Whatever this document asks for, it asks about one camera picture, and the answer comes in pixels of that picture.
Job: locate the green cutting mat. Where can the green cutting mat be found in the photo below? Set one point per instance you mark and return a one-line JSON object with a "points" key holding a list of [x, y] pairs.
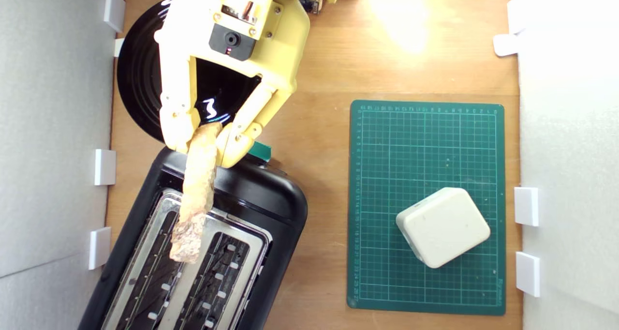
{"points": [[411, 146]]}

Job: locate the black two-slot toaster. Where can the black two-slot toaster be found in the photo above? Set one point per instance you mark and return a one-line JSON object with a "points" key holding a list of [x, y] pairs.
{"points": [[261, 194]]}

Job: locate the white block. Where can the white block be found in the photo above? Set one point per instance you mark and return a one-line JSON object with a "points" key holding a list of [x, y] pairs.
{"points": [[442, 228]]}

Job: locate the yellow wrist camera mount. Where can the yellow wrist camera mount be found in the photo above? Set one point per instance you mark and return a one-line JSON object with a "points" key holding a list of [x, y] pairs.
{"points": [[232, 40]]}

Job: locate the brown bread slice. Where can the brown bread slice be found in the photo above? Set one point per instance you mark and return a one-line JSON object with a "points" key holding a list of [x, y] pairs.
{"points": [[198, 185]]}

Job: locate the black plate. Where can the black plate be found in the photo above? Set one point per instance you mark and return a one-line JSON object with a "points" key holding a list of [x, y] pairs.
{"points": [[138, 78]]}

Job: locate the white wall clip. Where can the white wall clip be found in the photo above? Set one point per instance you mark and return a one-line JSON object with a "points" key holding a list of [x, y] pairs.
{"points": [[114, 9], [104, 167], [526, 206], [99, 247], [527, 273], [119, 47], [505, 44], [512, 15]]}

